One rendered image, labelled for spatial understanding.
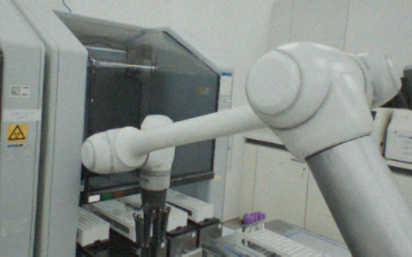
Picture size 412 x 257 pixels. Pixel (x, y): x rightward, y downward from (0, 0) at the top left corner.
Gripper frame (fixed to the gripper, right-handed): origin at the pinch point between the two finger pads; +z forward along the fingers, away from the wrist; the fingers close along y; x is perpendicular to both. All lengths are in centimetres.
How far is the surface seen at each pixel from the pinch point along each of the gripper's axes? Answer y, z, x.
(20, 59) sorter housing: 32, -55, -20
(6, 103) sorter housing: 35, -43, -20
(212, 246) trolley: -24.1, 2.3, 3.7
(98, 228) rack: 4.2, -1.7, -21.7
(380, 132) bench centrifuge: -228, -24, -15
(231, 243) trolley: -31.7, 2.4, 5.8
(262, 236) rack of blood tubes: -32.9, -3.8, 16.9
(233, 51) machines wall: -198, -80, -131
